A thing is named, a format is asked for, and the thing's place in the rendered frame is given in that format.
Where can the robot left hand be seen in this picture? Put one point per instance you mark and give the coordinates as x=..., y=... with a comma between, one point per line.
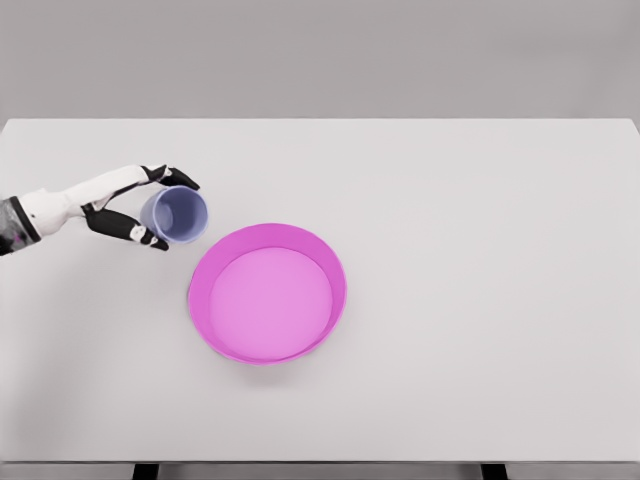
x=95, y=192

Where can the lavender plastic cup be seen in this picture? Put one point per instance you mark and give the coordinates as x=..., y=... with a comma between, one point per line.
x=177, y=214

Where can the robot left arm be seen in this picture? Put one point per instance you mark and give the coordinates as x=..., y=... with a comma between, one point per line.
x=30, y=215

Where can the pink round plate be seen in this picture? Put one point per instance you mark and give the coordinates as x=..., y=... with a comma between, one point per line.
x=270, y=297

